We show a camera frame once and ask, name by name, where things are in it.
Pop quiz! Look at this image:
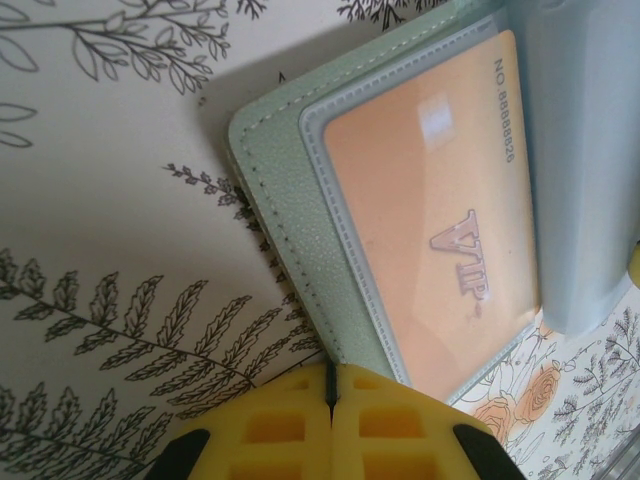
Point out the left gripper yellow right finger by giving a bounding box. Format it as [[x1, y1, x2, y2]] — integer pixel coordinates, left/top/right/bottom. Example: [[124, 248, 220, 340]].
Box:
[[332, 363, 511, 480]]

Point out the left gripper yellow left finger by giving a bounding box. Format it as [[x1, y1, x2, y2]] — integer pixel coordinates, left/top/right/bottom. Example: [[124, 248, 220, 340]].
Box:
[[144, 363, 335, 480]]

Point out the orange VIP card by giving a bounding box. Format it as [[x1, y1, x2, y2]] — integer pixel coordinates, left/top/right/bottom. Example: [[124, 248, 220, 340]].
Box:
[[322, 28, 544, 396]]

